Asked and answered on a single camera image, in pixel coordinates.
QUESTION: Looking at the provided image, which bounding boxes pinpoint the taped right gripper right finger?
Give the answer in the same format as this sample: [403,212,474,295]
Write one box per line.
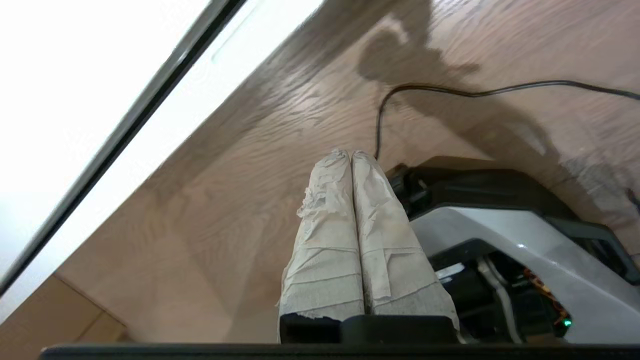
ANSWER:
[351,150,461,331]

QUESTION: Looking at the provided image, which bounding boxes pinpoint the glossy white cabinet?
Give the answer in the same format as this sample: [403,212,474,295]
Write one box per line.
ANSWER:
[0,0,248,296]

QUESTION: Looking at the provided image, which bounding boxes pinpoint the glossy white drawer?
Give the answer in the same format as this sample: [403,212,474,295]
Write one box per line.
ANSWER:
[0,0,327,322]

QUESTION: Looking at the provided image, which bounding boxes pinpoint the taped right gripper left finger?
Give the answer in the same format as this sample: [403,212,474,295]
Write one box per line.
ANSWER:
[277,149,366,343]

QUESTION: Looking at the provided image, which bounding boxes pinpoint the black floor cable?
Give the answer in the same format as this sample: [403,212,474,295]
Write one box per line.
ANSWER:
[373,79,640,162]

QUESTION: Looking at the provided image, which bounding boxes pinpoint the grey black robot base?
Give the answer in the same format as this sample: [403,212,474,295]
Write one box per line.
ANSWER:
[384,155,640,346]

